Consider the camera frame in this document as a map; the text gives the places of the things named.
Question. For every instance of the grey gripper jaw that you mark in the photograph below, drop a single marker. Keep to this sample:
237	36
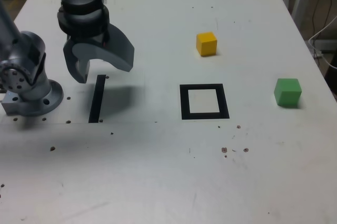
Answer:
116	52

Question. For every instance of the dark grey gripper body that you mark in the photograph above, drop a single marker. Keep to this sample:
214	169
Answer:
87	39

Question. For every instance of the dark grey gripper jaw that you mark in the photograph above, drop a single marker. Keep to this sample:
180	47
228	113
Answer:
76	68

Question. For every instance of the yellow cube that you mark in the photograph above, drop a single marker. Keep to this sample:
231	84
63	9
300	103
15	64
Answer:
206	46

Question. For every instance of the green cube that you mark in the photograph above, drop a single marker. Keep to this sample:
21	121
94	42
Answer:
287	95

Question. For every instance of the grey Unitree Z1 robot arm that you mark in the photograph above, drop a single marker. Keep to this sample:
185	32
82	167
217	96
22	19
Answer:
29	50

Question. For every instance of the black tape square outline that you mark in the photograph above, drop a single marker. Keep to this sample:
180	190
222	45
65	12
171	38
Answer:
205	116

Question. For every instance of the black tape strip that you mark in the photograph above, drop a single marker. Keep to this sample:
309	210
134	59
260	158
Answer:
97	100

